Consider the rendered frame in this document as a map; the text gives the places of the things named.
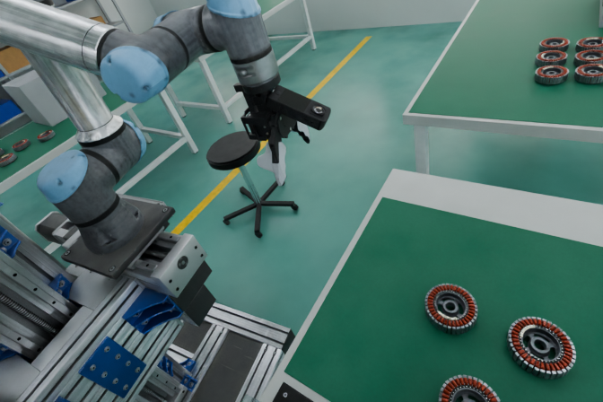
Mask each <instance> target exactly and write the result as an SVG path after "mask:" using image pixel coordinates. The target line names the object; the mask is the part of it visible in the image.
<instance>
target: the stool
mask: <svg viewBox="0 0 603 402"><path fill-rule="evenodd" d="M260 146H261V144H260V141H258V140H251V139H249V136H248V134H247V132H246V131H239V132H234V133H231V134H228V135H226V136H223V137H222V138H220V139H218V140H217V141H216V142H215V143H213V144H212V145H211V147H210V148H209V150H208V152H207V154H206V159H207V161H208V163H209V165H210V166H211V167H212V168H213V169H216V170H233V169H236V168H239V170H240V173H241V175H242V177H243V178H244V180H245V182H246V184H247V186H248V188H249V191H250V192H249V191H248V190H247V189H245V188H244V187H243V186H242V187H241V188H240V192H241V194H243V195H246V196H247V197H248V198H249V199H251V200H252V201H253V202H254V203H253V204H251V205H248V206H245V207H243V208H241V209H240V210H238V211H235V212H233V213H231V214H227V215H226V216H224V217H223V219H224V220H223V222H224V223H225V224H226V225H229V224H230V221H229V220H231V219H232V218H234V217H236V216H238V215H241V214H244V213H246V212H248V211H250V210H252V209H254V208H256V219H255V229H254V232H255V235H256V236H257V237H258V238H261V237H262V236H263V234H262V233H261V232H260V223H261V209H262V206H290V207H291V208H292V209H293V210H297V209H298V208H299V207H298V206H297V205H296V204H295V203H294V201H266V199H267V198H268V197H269V196H270V195H271V193H272V192H273V191H274V190H275V189H276V188H277V186H278V184H277V181H275V182H274V183H273V185H272V186H271V187H270V188H269V189H268V190H267V192H266V193H265V194H264V195H263V196H262V197H259V195H258V192H257V190H256V188H255V186H254V184H253V182H252V180H251V177H250V175H249V173H248V171H247V169H246V167H245V164H246V163H248V162H250V161H251V160H252V159H253V158H254V157H255V156H256V155H257V154H258V151H259V149H260Z"/></svg>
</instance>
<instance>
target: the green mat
mask: <svg viewBox="0 0 603 402"><path fill-rule="evenodd" d="M438 284H445V285H446V284H453V287H454V285H457V286H458V287H459V286H460V287H462V289H463V288H464V289H466V291H468V292H469V294H471V295H472V297H474V299H475V301H476V305H477V318H476V324H475V325H474V326H473V328H471V329H470V330H469V331H468V332H467V333H465V332H464V334H460V335H457V334H456V335H452V333H451V332H450V334H447V331H446V333H444V332H442V331H440V330H439V328H436V327H435V326H434V325H433V324H432V322H430V320H429V319H428V318H427V315H426V312H425V297H426V295H427V293H428V292H429V291H430V290H432V288H433V287H434V286H435V285H437V286H438ZM524 317H536V318H541V321H542V319H546V323H547V322H548V321H550V322H552V325H553V324H556V325H557V328H560V329H562V332H563V331H564V332H565V333H566V335H567V336H568V337H569V338H570V340H572V343H573V345H574V348H575V350H574V351H575V352H576V359H575V363H574V365H573V367H572V368H571V369H570V371H569V372H568V373H567V374H566V375H565V376H563V377H562V378H559V379H553V380H550V379H549V378H548V379H544V376H543V378H539V377H538V376H535V375H532V371H531V373H529V372H527V369H526V370H524V369H522V368H521V366H522V365H521V366H519V365H518V364H517V362H515V361H514V359H513V357H511V352H509V349H508V348H509V347H508V346H507V336H508V333H509V329H510V327H511V324H512V323H514V321H516V320H518V319H522V318H524ZM552 325H551V326H552ZM284 372H285V373H287V374H288V375H290V376H291V377H293V378H295V379H296V380H297V381H299V382H300V383H302V384H303V385H305V386H307V387H308V388H310V389H312V390H313V391H315V392H316V393H318V394H320V395H321V396H322V397H324V398H325V399H327V400H329V401H330V402H439V394H440V392H441V388H442V385H443V384H444V383H445V381H446V380H449V378H452V379H453V377H454V376H457V377H458V375H461V376H463V375H467V377H468V376H472V380H473V378H474V377H475V378H477V382H478V381H479V380H481V381H482V382H483V384H484V383H486V384H487V385H488V387H487V388H489V387H490V388H491V389H492V390H493V392H495V393H496V395H497V396H496V397H498V398H499V399H500V400H501V401H500V402H603V247H600V246H597V245H593V244H589V243H585V242H580V241H577V240H569V239H566V238H561V237H557V236H553V235H549V234H545V233H541V232H533V231H530V230H526V229H521V228H518V227H513V226H510V225H505V224H501V223H494V222H490V221H486V220H482V219H478V218H474V217H470V216H465V215H462V214H454V213H451V212H446V211H442V210H438V209H434V208H431V207H426V206H422V205H415V204H411V203H407V202H403V201H398V200H395V199H390V198H386V197H382V199H381V200H380V202H379V204H378V205H377V207H376V209H375V211H374V213H373V214H372V216H371V219H370V220H369V222H368V223H367V225H366V227H365V228H364V230H363V233H362V234H361V236H360V238H359V240H358V241H357V242H356V244H355V246H354V248H353V250H352V252H351V254H350V255H349V257H348V259H347V261H346V262H345V264H344V266H343V268H342V269H341V271H340V273H339V275H338V276H337V278H336V281H335V282H334V283H333V285H332V287H331V289H330V290H329V292H328V295H327V296H326V298H325V300H324V301H323V303H322V304H321V306H320V308H319V310H318V312H317V314H316V316H315V318H314V319H313V321H312V322H311V324H310V326H309V328H308V330H307V331H306V333H305V335H304V337H303V339H302V340H301V342H300V344H299V345H298V347H297V349H296V351H295V353H294V354H293V357H292V359H291V360H290V362H289V363H288V365H287V366H286V368H285V370H284ZM483 384H482V386H483Z"/></svg>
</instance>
